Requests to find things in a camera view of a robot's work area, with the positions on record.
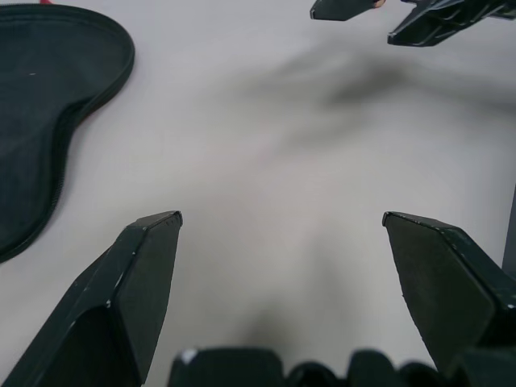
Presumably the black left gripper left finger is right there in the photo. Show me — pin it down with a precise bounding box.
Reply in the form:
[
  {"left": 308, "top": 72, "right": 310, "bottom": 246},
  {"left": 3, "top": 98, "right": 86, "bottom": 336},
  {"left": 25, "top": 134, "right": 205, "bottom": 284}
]
[{"left": 0, "top": 210, "right": 185, "bottom": 387}]

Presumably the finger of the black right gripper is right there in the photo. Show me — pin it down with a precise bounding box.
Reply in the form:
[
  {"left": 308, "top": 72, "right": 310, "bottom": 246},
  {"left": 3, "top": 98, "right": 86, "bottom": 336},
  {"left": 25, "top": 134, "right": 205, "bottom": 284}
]
[
  {"left": 309, "top": 0, "right": 374, "bottom": 21},
  {"left": 387, "top": 0, "right": 516, "bottom": 48}
]

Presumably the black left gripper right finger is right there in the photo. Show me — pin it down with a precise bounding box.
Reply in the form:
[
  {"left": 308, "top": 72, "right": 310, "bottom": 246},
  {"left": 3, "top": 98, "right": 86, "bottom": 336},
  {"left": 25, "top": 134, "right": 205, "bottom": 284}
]
[{"left": 381, "top": 211, "right": 516, "bottom": 372}]

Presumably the red and black bag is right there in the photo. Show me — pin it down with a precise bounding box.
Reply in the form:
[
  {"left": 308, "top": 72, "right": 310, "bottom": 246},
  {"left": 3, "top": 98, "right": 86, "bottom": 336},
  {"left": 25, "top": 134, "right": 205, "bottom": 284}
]
[{"left": 0, "top": 0, "right": 136, "bottom": 265}]

